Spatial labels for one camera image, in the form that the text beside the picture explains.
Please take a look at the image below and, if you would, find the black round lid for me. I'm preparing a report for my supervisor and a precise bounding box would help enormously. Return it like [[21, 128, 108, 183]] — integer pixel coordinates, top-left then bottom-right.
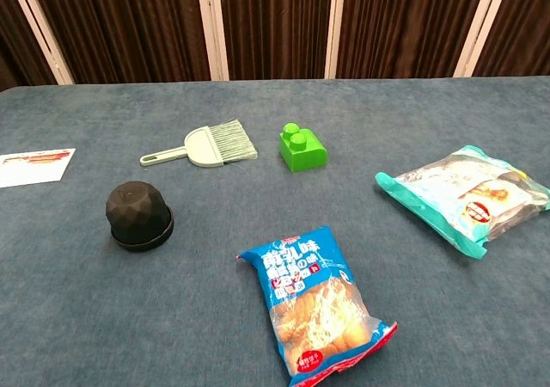
[[110, 206, 175, 253]]

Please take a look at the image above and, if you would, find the black faceted cup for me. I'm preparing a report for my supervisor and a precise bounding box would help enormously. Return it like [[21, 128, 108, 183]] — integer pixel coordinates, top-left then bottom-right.
[[106, 180, 173, 245]]

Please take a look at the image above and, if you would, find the mint green hand brush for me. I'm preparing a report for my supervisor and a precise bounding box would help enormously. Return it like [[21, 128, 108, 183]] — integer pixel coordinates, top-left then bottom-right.
[[139, 118, 259, 168]]

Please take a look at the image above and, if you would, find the green toy building block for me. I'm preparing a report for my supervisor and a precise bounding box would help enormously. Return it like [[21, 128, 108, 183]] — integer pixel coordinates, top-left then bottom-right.
[[278, 122, 328, 174]]

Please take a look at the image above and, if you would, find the blue biscuit snack bag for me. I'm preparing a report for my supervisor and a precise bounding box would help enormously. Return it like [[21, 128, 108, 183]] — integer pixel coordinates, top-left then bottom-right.
[[235, 225, 399, 378]]

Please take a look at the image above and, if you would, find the teal clear snack bag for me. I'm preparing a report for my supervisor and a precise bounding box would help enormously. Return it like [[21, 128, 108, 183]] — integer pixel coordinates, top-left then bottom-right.
[[375, 144, 550, 260]]

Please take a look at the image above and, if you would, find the white printed card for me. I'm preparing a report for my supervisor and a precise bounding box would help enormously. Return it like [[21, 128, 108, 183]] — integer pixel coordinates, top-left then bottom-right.
[[0, 148, 76, 189]]

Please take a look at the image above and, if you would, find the white screen frame post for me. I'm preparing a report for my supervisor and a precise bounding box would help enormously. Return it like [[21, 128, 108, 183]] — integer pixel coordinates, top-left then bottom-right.
[[3, 0, 75, 86], [324, 0, 347, 80], [195, 0, 230, 82], [453, 0, 513, 78]]

